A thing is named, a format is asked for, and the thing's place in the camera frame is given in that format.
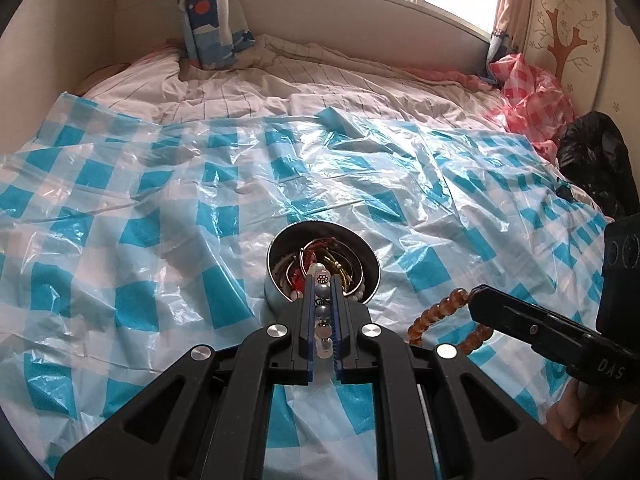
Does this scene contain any black plastic bag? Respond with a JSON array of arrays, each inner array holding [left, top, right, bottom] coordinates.
[[556, 111, 632, 221]]

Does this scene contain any person's right hand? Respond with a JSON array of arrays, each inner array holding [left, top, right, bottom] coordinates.
[[545, 377, 608, 458]]

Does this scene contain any white striped bed sheet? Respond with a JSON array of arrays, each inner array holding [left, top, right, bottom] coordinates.
[[77, 34, 506, 126]]

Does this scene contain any round metal bowl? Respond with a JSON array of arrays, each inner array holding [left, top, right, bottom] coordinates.
[[264, 220, 381, 318]]

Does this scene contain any pink checkered plastic sheet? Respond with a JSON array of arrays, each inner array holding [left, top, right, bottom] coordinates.
[[487, 52, 576, 153]]

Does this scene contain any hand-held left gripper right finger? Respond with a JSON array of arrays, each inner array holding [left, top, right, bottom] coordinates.
[[334, 280, 583, 480]]

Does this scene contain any pink blanket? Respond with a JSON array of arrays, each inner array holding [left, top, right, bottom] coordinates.
[[77, 45, 496, 96]]

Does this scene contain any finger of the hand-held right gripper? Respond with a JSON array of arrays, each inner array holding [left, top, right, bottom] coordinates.
[[468, 299, 585, 367], [471, 284, 605, 347]]

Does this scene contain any white bead bracelet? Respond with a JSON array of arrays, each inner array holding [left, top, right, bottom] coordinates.
[[286, 280, 373, 306]]

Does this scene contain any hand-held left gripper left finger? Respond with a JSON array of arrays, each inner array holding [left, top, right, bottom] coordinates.
[[54, 275, 317, 480]]

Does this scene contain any pink curtain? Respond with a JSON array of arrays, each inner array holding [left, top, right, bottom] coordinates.
[[487, 0, 533, 68]]

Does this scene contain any brown tree wall sticker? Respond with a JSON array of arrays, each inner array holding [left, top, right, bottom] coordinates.
[[530, 0, 601, 78]]

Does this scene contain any grey pearl bead bracelet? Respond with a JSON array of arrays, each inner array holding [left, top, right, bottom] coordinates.
[[307, 262, 337, 361]]

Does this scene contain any silver bangle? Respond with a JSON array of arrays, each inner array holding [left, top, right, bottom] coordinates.
[[298, 238, 352, 286]]

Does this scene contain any amber bead bracelet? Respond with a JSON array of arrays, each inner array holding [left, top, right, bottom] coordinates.
[[407, 287, 493, 358]]

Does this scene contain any blue patterned curtain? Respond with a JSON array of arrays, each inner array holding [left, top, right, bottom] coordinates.
[[175, 0, 256, 71]]

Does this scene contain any blue checkered plastic sheet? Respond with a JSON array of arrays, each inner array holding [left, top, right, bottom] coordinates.
[[0, 91, 618, 480]]

